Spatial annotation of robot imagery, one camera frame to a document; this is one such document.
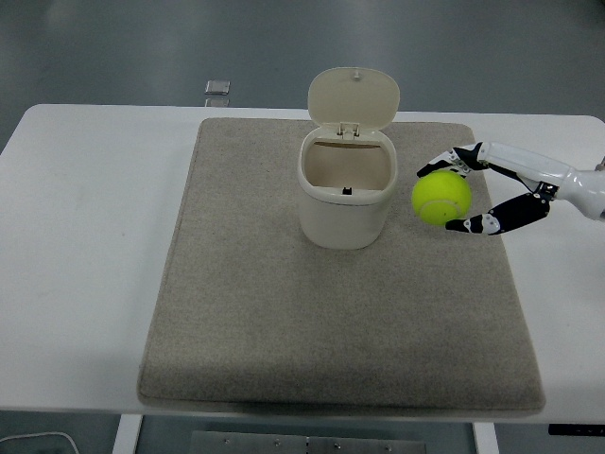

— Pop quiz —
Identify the cream lidded bin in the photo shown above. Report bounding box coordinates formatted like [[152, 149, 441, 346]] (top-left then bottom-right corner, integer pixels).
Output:
[[297, 67, 401, 250]]

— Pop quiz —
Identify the grey metal plate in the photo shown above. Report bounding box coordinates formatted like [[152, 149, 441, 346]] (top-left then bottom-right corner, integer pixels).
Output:
[[189, 430, 428, 454]]

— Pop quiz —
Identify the white table leg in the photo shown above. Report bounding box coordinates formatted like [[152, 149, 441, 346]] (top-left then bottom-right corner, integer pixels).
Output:
[[112, 413, 143, 454], [472, 422, 497, 454]]

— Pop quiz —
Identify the yellow-green tennis ball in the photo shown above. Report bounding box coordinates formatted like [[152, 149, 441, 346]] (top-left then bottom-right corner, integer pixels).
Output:
[[410, 170, 473, 225]]

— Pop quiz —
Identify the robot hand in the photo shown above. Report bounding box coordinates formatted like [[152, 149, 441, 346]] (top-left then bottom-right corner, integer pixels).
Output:
[[415, 140, 605, 236]]

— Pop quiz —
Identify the white cable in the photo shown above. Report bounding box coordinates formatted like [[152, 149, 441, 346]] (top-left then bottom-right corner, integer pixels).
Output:
[[0, 430, 80, 454]]

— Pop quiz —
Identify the black table control panel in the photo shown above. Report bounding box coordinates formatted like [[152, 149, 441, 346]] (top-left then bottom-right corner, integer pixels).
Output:
[[547, 424, 605, 436]]

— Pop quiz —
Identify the grey fabric mat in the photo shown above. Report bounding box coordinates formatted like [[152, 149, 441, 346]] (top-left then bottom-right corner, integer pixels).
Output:
[[136, 116, 546, 417]]

